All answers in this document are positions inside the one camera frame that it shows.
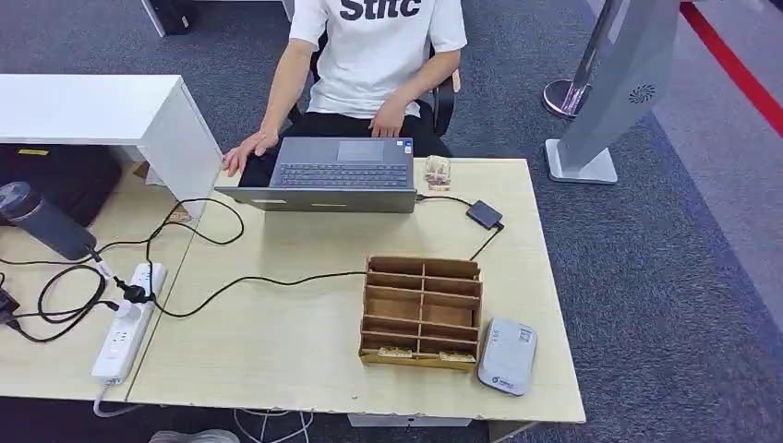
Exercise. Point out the person's left hand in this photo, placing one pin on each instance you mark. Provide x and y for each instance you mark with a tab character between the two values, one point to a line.
388	119

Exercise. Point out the person's right hand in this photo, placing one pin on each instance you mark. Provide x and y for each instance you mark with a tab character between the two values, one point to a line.
248	150

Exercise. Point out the black office chair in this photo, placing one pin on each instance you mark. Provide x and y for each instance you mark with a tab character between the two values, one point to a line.
443	104

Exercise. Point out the person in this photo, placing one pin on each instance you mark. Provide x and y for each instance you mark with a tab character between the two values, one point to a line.
373	61

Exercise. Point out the grey laptop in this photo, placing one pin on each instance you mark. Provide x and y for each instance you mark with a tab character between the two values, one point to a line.
342	177

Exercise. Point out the small cardboard piece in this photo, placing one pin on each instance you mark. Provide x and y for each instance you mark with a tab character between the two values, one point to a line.
179	214

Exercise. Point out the black usb hub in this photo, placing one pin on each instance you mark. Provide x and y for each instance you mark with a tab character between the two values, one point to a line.
484	214

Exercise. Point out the white side desk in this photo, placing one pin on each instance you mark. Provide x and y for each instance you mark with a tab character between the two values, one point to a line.
92	107

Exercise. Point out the black bag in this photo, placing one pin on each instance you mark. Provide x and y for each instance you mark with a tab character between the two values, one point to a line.
67	180

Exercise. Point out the black power plug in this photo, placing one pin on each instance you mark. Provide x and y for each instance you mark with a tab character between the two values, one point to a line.
134	295

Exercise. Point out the wooden card sorting box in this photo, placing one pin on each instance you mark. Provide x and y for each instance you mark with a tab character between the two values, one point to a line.
422	312

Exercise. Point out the dark grey water bottle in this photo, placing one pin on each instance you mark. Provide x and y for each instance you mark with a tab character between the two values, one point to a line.
46	223

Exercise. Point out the white power strip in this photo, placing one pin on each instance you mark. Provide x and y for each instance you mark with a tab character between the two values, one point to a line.
125	336

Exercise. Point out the card in wooden box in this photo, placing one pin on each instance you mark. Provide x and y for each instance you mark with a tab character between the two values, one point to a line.
394	352
457	357

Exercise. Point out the grey floor sign stand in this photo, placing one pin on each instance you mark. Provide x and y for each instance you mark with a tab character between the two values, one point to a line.
624	92

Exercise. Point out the white card reader device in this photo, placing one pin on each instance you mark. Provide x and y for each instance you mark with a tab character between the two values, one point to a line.
506	357

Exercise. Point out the black power adapter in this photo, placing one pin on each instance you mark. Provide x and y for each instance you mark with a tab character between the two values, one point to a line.
6	306

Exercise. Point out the pale wooden adjoining desk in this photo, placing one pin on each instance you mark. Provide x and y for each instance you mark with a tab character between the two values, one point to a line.
55	367

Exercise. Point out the grey shoe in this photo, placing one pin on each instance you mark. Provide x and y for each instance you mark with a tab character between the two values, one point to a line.
196	436

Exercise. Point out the chrome stanchion post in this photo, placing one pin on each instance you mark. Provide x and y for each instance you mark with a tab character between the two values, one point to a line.
569	95

